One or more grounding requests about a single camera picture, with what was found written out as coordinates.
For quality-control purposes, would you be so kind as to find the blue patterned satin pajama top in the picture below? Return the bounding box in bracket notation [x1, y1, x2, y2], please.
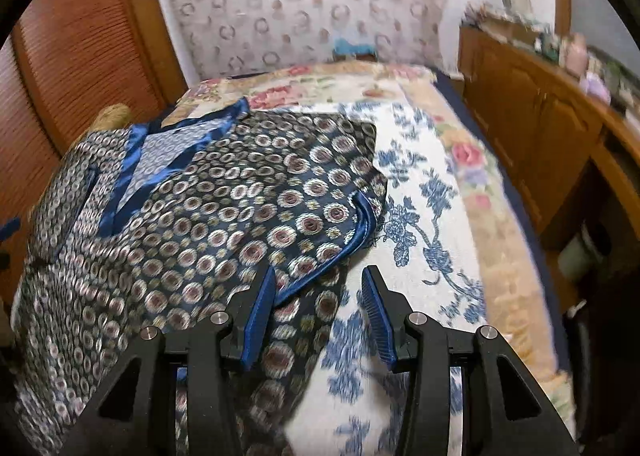
[10, 99, 388, 456]

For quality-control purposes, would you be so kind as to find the purple cloth bundle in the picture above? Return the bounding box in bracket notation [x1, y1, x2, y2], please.
[580, 74, 612, 104]

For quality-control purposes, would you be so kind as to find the gold bolster pillow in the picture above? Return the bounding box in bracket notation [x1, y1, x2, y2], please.
[87, 104, 132, 132]

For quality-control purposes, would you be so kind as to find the beige floral bedspread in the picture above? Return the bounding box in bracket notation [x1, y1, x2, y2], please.
[170, 61, 576, 427]

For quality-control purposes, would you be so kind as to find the white cylindrical bin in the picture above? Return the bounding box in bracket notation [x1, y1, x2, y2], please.
[557, 226, 611, 277]

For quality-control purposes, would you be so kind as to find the wooden louvred wardrobe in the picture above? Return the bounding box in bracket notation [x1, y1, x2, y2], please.
[0, 0, 188, 307]

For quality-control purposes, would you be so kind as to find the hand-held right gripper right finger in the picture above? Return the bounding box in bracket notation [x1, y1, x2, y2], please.
[361, 265, 583, 456]

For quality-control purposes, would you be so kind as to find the teal blue cloth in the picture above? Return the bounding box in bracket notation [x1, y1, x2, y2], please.
[332, 38, 377, 62]

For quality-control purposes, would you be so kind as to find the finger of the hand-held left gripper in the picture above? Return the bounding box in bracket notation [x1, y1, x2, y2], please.
[0, 216, 22, 244]

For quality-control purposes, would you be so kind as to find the pile of assorted household things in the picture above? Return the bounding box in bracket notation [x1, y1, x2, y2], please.
[462, 1, 640, 112]

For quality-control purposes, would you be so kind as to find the wooden sideboard cabinet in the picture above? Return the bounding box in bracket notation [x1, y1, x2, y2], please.
[457, 19, 640, 297]

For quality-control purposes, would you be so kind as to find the pink thermos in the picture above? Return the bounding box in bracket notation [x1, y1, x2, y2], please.
[565, 34, 588, 77]

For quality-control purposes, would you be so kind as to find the blue white floral blanket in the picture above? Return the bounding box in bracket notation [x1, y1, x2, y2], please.
[285, 101, 488, 456]

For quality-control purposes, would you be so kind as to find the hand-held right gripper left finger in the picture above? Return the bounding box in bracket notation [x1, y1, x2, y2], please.
[57, 263, 278, 456]

